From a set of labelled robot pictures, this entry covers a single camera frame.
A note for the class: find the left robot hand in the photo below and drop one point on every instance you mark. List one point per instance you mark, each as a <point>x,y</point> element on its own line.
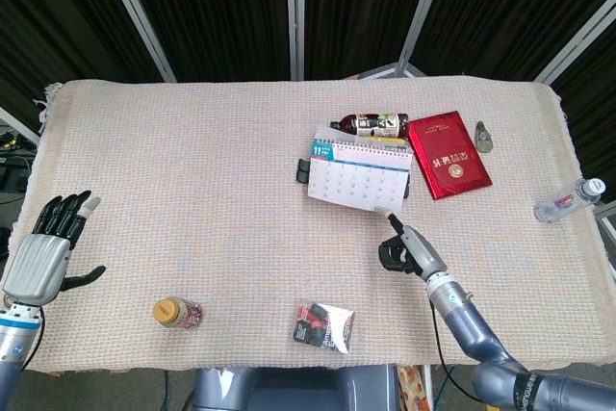
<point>36,264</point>

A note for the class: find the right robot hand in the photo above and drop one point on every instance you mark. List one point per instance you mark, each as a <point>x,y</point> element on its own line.
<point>421,252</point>

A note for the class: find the red spiral desk calendar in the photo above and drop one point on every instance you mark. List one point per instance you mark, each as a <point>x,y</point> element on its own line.
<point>358,177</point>

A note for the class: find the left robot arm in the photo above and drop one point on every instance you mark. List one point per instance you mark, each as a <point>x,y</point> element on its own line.
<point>14,339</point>

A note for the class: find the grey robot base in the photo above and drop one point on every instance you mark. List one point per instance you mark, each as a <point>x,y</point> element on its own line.
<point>293,389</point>

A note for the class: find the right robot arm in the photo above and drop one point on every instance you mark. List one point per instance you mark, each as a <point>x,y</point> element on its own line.
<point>469,329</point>

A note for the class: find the black binder clip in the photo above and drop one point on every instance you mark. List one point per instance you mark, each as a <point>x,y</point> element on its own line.
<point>407,181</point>
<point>305,165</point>
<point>406,193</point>
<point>303,177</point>

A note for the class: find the red gift box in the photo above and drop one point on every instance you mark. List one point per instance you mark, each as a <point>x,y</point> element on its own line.
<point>450,153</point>

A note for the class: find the clear coffee capsule box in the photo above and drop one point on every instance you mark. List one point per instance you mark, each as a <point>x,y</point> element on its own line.
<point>320,324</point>

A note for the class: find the small grey object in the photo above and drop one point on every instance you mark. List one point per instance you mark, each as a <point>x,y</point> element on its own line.
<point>483,137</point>

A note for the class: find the dark tea bottle with label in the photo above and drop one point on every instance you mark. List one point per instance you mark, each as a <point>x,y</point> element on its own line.
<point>373,124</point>

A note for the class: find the orange patterned bag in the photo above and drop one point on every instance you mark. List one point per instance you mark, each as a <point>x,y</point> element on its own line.
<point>411,389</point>

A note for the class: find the red Costa coffee bottle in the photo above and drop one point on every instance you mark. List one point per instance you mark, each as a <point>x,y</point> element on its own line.
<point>178,313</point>

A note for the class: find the clear water bottle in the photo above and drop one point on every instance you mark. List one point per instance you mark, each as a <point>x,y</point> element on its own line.
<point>565,201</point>

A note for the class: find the beige woven table cloth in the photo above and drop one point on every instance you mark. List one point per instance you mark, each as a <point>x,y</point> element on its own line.
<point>192,189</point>

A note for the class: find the black folding screen white frame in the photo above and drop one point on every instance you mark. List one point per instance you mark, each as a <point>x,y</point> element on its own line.
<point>216,7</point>

